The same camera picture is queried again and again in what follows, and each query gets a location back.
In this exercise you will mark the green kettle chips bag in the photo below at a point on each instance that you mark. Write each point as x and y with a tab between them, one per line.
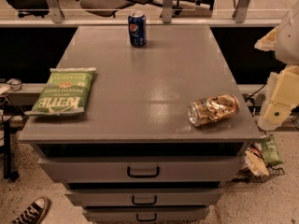
65	93

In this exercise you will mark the grey drawer cabinet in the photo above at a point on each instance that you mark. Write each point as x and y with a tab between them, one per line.
138	102

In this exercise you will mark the bottom grey drawer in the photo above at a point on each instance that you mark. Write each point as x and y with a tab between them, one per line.
145	214

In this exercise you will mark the grey drawer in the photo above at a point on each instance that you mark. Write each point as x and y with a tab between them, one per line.
140	169
143	197
145	214

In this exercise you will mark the black canvas sneaker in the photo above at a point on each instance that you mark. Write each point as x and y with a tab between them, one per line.
34	213

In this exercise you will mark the grey office chair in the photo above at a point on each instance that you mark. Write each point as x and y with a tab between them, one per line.
104	8

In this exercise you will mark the blue pepsi can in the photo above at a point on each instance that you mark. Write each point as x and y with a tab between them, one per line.
137	28

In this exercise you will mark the crushed orange soda can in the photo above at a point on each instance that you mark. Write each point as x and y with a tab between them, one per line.
212	109

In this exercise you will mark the green snack bag in basket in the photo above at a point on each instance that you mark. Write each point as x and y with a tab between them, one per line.
269	151

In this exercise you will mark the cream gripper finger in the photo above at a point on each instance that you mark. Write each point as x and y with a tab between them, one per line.
268	41
281	98

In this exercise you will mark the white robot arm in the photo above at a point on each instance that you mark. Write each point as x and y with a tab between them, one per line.
287	39

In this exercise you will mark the black side stand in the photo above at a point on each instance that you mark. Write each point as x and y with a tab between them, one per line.
12	85

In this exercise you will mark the top grey drawer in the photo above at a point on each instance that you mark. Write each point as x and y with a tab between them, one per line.
140	169

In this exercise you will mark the wire basket with snacks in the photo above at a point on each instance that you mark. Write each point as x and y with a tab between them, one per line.
254	169

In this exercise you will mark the middle grey drawer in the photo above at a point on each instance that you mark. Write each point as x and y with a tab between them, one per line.
143	197

